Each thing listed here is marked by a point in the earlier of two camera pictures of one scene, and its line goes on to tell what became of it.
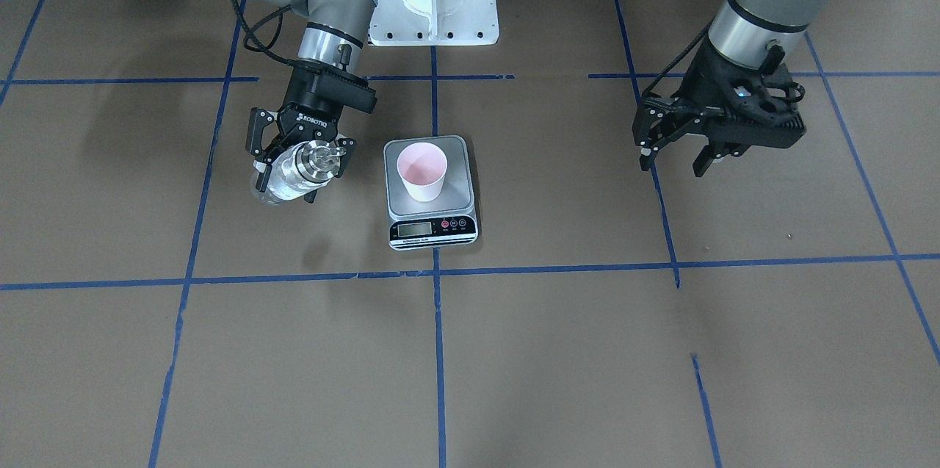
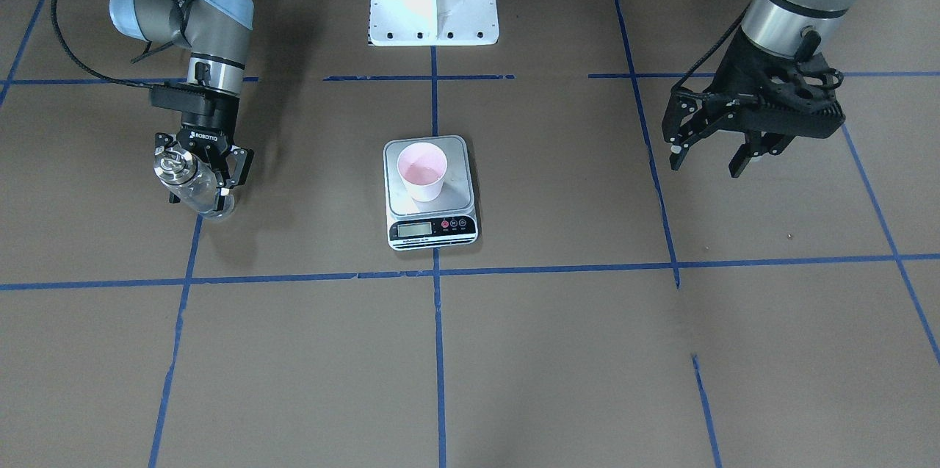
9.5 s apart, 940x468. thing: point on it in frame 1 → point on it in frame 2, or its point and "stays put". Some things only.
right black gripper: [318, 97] → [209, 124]
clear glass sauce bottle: [300, 168] → [197, 184]
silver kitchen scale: [449, 220] stays put
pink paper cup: [422, 166] stays put
